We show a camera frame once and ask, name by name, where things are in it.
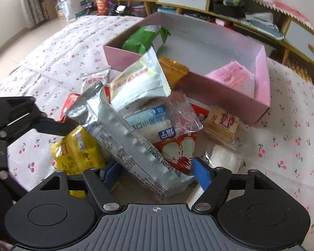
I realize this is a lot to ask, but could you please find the brown biscuit packet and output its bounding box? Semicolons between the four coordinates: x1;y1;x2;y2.
203;107;240;149

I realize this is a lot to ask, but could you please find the red white snack packet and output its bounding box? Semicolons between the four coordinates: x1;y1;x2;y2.
190;103;210;123
153;132;198;175

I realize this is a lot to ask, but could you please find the yellow snack packet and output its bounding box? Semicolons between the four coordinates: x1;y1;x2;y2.
50;125;106;199

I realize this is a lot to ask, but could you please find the pink lace cloth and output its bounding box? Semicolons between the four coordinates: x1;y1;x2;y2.
194;0;314;36

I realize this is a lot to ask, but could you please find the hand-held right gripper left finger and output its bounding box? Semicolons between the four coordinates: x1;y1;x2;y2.
39;162;123;213

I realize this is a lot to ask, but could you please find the black device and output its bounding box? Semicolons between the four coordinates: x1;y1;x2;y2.
107;3;135;16

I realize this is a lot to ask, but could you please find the small silver red packet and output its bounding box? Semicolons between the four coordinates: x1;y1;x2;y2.
77;67;112;95

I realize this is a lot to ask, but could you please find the pink snack packet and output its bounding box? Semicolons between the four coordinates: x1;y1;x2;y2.
206;60;257;89

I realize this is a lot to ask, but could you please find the clear white snack packet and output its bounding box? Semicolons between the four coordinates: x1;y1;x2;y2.
205;144;244;174

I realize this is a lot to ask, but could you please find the silver foil snack packet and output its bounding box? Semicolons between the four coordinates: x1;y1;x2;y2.
66;82;195;203

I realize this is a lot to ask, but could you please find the stack of egg trays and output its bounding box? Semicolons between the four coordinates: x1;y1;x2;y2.
285;58;314;84

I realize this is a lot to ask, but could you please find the pink cardboard box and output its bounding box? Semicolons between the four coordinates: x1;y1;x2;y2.
103;12;271;126

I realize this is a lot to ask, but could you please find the folded grey cloth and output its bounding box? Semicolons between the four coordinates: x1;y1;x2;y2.
244;12;284;41

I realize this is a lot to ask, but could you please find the green snack packet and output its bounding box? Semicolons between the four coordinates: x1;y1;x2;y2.
122;25;172;55

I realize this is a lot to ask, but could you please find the grey curtain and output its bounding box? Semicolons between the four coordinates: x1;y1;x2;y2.
14;0;42;24

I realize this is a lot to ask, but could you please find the white paper bag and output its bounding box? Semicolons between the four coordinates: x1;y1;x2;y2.
58;0;88;20

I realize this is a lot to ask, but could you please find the white cream snack packet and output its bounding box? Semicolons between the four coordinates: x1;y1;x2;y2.
105;46;172;113

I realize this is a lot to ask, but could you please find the gold snack packet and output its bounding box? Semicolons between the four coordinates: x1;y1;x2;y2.
158;56;190;91

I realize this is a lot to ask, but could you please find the clear pink candy packet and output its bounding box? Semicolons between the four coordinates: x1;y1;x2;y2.
165;90;203;136

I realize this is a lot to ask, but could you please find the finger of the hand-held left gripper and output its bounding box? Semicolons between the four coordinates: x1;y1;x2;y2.
0;97;78;147

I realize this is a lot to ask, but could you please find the blue white snack packet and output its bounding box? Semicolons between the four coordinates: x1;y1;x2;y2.
123;105;178;147

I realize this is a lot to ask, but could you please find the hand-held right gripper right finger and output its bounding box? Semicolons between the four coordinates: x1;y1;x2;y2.
192;158;274;212

